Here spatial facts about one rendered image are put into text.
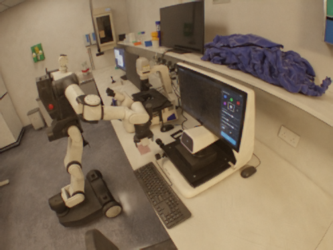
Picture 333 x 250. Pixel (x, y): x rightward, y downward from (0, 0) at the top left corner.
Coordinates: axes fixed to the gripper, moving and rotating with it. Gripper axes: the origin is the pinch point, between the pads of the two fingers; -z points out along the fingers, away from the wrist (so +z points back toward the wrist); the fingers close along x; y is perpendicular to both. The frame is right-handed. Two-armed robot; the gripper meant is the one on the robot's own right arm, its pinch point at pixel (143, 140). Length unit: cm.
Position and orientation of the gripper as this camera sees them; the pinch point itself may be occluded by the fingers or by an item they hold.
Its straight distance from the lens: 108.9
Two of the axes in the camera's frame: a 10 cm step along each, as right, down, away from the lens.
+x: 8.8, -3.3, 3.3
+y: -4.7, -6.3, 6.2
